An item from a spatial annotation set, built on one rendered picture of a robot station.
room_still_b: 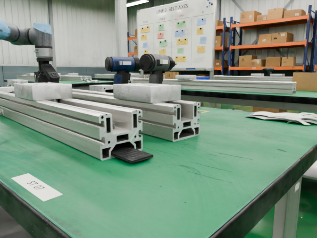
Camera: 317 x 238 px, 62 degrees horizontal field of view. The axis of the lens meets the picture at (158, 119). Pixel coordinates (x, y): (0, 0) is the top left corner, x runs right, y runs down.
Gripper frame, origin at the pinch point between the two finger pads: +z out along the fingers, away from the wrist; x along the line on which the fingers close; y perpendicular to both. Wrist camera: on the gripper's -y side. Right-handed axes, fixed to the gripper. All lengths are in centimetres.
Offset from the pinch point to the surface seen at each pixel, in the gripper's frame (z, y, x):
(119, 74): -12.9, -35.7, -15.0
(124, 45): -98, 629, -507
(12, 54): -80, 1126, -290
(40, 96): -8, -53, 22
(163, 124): -2, -81, 4
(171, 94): -8, -78, -2
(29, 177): 2, -84, 36
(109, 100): -6, -59, 5
